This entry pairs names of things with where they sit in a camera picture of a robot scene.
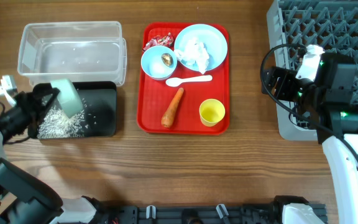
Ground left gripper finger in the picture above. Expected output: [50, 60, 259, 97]
[32, 83, 60, 103]
[28, 120, 42, 139]

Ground white rice grains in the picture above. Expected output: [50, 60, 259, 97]
[37, 98, 96, 139]

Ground mint green bowl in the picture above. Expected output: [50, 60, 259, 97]
[50, 79, 83, 118]

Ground yellow plastic cup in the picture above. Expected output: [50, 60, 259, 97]
[199, 98, 226, 127]

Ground white tissue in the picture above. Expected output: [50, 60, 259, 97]
[174, 37, 209, 75]

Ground brown food scrap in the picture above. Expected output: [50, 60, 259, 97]
[161, 53, 173, 67]

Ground red candy wrapper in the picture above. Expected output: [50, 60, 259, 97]
[142, 32, 175, 52]

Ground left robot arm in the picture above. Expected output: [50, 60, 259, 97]
[0, 82, 109, 223]

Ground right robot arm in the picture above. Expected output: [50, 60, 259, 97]
[260, 45, 358, 223]

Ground grey dishwasher rack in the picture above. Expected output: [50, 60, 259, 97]
[266, 0, 358, 141]

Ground clear plastic bin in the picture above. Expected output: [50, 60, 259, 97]
[17, 21, 127, 86]

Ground black rectangular tray bin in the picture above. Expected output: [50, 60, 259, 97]
[27, 81, 118, 140]

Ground large light blue plate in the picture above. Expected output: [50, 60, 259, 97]
[174, 24, 228, 72]

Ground red serving tray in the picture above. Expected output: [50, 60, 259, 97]
[137, 22, 230, 135]

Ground light blue bowl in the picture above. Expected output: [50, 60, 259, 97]
[141, 46, 177, 80]

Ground white plastic spoon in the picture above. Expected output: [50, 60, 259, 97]
[165, 75, 213, 87]

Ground orange carrot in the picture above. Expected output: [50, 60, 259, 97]
[161, 88, 184, 128]

